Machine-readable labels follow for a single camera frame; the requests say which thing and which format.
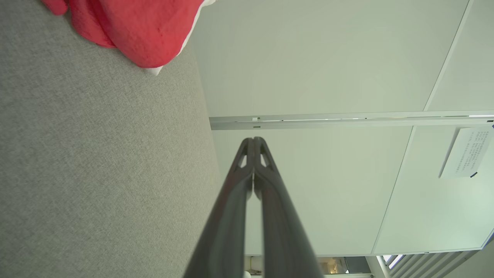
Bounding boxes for red shorts with white trim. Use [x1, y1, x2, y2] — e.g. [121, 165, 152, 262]
[41, 0, 217, 76]

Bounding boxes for grey slatted blind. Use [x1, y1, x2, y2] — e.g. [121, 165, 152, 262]
[376, 249, 481, 278]

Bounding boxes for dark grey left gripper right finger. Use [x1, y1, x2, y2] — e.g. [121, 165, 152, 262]
[254, 137, 324, 278]

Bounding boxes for white paper notice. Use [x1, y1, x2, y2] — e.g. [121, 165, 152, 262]
[439, 127, 494, 179]

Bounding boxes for grey fabric sofa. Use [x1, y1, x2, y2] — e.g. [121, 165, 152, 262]
[0, 0, 247, 278]

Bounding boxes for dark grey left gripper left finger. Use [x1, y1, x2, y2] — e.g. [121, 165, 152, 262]
[183, 138, 255, 278]

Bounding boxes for grey metal wall rail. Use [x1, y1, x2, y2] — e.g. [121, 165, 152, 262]
[209, 111, 494, 131]

